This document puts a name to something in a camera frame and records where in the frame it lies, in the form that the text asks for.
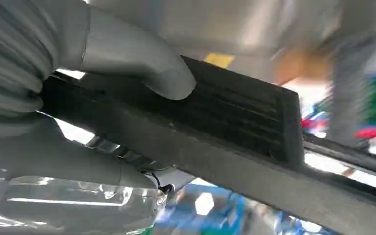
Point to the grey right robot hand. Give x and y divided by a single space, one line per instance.
132 55

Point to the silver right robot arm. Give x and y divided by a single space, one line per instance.
9 48

